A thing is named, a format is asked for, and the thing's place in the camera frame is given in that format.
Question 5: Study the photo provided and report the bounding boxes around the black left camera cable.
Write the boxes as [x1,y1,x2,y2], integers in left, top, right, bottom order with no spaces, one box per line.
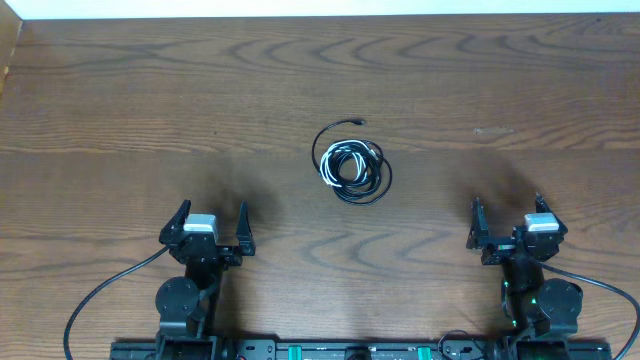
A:
[62,243,172,360]

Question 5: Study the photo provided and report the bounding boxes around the black right camera cable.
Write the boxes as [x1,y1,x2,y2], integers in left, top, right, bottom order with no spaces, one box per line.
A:
[529,252,640,360]

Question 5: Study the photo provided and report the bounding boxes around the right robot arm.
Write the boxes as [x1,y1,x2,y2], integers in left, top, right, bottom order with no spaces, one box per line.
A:
[466,195,583,359]

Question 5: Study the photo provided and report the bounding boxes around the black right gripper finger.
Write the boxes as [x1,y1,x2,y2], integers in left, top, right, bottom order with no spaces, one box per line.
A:
[535,193,568,234]
[466,198,489,249]

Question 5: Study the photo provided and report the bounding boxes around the white thin cable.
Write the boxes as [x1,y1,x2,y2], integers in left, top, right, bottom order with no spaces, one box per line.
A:
[318,139,380,189]

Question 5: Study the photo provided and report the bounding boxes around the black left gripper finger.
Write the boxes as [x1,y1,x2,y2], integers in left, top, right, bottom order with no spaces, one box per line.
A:
[159,199,191,239]
[236,201,255,250]

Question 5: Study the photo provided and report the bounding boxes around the black camera cable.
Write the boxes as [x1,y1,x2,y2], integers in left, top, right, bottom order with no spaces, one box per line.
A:
[62,243,172,360]
[529,252,640,360]

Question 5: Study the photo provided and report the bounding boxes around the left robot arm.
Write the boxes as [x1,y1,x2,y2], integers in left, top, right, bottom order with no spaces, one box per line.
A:
[154,200,256,360]

